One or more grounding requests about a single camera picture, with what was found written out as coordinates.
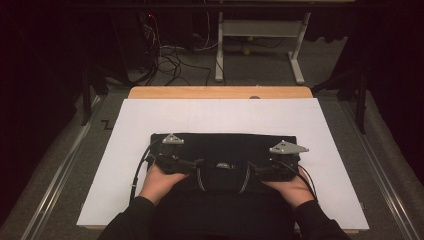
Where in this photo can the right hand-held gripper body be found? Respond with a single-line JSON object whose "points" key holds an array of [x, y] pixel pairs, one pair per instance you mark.
{"points": [[283, 163]]}

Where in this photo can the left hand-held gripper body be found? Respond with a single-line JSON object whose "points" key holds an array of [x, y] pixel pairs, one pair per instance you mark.
{"points": [[171, 156]]}

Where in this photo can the black knit vest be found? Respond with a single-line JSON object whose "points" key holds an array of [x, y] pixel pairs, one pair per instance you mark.
{"points": [[223, 150]]}

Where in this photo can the person's right hand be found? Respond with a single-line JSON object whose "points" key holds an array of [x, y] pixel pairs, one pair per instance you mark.
{"points": [[290, 191]]}

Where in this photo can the person's left hand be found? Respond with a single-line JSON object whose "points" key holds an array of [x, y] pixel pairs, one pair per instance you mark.
{"points": [[160, 185]]}

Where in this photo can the white paper sheet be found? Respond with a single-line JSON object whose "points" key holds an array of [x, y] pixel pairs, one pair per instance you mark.
{"points": [[220, 116]]}

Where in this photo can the wooden table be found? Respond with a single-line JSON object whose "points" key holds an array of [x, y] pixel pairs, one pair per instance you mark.
{"points": [[186, 92]]}

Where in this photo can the black metal stand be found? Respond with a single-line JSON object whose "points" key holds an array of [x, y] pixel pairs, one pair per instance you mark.
{"points": [[360, 100], [87, 96]]}

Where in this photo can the yellow tennis ball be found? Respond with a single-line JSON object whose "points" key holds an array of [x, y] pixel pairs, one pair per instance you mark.
{"points": [[250, 38], [246, 52]]}

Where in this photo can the dark computer tower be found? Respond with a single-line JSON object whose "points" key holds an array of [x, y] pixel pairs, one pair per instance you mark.
{"points": [[133, 40]]}

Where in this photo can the metal floor rail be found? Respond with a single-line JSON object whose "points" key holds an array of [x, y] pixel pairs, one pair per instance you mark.
{"points": [[383, 176], [56, 176]]}

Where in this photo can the white desk frame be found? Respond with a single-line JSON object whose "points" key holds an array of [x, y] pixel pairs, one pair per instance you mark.
{"points": [[263, 28]]}

